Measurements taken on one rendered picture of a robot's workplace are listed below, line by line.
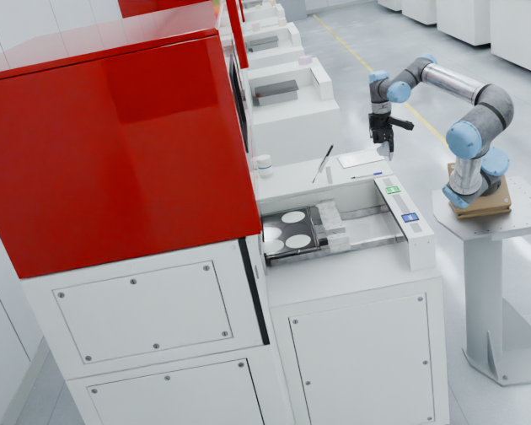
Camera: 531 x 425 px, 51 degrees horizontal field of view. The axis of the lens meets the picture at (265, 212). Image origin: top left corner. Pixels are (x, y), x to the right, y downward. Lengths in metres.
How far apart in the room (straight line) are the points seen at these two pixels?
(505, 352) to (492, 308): 0.34
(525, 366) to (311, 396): 1.09
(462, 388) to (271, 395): 1.10
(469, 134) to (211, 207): 0.81
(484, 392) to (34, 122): 2.17
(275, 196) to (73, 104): 1.18
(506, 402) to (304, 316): 1.10
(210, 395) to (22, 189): 0.92
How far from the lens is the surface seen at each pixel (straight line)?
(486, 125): 1.82
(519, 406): 2.75
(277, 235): 2.27
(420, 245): 2.04
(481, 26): 8.65
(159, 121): 1.50
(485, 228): 2.33
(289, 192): 2.46
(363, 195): 2.51
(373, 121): 2.23
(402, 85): 2.07
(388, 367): 2.25
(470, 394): 2.78
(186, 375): 1.93
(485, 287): 2.62
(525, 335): 2.96
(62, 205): 1.65
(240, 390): 1.97
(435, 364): 2.30
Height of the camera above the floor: 1.99
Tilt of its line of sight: 26 degrees down
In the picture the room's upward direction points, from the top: 12 degrees counter-clockwise
